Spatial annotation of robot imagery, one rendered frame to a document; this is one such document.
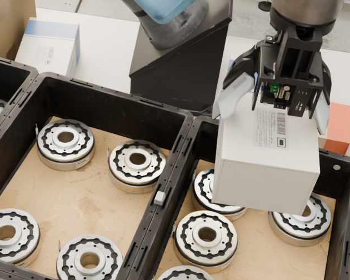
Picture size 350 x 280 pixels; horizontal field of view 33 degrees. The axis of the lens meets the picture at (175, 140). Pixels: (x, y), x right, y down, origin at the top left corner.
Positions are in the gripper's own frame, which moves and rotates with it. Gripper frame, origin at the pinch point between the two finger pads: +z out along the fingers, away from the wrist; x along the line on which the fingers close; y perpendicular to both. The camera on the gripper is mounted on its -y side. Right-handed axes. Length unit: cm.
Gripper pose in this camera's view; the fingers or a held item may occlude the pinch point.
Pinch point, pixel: (266, 122)
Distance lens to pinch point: 80.1
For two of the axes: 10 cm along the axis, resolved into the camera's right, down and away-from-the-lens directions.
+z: -0.9, 6.7, 7.4
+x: 9.9, 1.5, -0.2
